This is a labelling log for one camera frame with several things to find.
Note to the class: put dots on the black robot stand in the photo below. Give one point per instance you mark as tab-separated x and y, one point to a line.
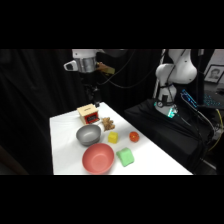
166	133

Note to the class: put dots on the red ball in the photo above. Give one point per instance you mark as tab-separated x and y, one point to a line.
134	136

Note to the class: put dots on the green sponge block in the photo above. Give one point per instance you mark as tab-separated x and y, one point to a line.
125	157

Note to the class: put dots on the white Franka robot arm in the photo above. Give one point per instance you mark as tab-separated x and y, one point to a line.
178	68

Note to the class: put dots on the teal lit keyboard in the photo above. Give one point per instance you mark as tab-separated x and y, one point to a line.
213	101

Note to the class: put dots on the grey bowl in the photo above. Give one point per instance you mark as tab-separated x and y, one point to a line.
88	134

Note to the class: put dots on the tiger plush toy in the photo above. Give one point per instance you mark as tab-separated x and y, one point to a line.
108	124

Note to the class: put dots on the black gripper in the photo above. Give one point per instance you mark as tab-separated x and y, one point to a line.
89	83

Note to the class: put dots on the pink bowl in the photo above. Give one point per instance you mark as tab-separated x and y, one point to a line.
98	159

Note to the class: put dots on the framed picture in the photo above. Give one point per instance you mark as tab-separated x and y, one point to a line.
214	74

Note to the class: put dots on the green status light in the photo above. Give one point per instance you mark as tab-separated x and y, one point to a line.
171	112

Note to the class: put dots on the black curtain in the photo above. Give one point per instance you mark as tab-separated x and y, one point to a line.
36	90

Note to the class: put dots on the wooden box with red front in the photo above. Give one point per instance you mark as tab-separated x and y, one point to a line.
87	113

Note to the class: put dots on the blue lit device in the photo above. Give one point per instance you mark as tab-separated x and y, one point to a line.
190	98

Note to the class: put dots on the yellow block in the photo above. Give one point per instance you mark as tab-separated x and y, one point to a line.
113	137

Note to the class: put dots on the tan wrist camera mount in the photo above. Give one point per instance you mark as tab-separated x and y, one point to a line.
106	68

